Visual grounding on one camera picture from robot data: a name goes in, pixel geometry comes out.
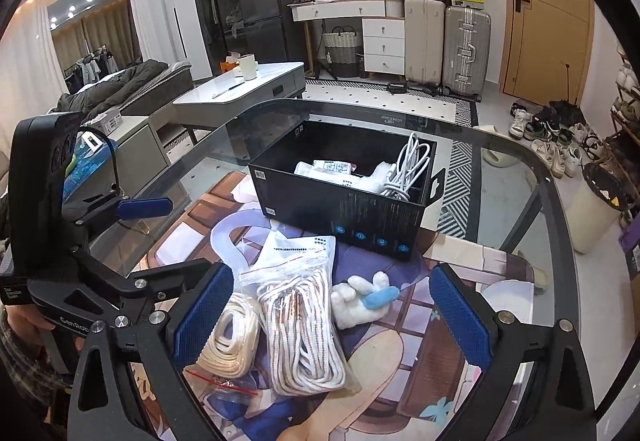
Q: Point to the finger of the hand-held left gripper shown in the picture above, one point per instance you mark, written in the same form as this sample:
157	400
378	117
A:
145	208
175	273

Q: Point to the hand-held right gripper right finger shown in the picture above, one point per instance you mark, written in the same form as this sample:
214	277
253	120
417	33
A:
460	316

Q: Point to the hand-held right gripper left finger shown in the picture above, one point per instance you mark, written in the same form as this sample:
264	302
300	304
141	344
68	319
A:
205	306

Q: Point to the white plush toy blue patch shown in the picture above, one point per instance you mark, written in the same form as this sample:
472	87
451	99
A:
350	306

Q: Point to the black cardboard box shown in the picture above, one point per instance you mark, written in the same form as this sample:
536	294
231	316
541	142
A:
320	216

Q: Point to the white bubble wrap packet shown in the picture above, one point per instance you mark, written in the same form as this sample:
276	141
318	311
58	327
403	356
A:
372	181

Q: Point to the white red-edged packet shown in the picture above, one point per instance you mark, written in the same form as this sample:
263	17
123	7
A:
325	168

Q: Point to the person's left forearm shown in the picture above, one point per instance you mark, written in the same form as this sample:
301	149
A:
30	371

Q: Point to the person's left hand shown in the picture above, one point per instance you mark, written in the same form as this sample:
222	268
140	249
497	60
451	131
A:
22	321

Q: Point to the blue plastic bag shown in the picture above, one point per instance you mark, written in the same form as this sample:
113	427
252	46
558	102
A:
90	173

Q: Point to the printed desk mat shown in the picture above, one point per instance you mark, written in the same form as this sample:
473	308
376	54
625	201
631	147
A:
400	346

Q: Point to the beige side cabinet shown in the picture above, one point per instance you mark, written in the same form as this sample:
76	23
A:
140	141

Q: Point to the white shoe box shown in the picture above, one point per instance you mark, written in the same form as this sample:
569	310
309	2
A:
105	121

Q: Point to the dark olive jacket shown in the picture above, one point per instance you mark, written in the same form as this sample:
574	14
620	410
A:
130	81

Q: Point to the clothes rack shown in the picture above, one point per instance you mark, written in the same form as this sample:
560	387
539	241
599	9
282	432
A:
92	66

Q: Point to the orange tissue box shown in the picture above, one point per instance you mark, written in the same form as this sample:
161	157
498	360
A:
225	66

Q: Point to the beige slipper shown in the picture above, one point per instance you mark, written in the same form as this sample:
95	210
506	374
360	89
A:
495	156

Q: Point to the cream trash bin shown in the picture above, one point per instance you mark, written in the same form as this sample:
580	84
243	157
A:
595	221

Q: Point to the white coffee table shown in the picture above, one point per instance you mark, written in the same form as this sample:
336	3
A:
260	81

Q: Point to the cream mug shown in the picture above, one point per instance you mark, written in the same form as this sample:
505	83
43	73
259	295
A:
247	68

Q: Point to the brown curtain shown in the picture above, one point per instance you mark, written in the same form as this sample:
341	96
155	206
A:
107	36

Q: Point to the pile of shoes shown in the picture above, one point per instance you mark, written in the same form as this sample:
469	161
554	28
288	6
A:
545	146

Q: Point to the white sheer curtain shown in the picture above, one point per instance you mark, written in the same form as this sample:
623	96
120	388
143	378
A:
147	11

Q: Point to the black umbrella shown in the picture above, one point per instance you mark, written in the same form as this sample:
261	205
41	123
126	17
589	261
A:
567	108

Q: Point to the wooden shoe rack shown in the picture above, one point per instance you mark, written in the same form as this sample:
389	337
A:
625	143

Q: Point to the wicker basket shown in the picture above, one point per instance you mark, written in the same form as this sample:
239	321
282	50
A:
340	43

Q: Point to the silver suitcase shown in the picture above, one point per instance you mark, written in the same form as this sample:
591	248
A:
465	51

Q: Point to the beige suitcase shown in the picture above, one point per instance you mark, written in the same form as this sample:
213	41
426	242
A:
424	41

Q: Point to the white vanity desk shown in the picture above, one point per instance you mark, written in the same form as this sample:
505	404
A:
382	46

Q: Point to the group of assorted sneakers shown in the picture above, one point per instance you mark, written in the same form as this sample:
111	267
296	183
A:
627	81

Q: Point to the tan wooden door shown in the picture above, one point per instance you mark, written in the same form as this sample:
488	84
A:
550	21

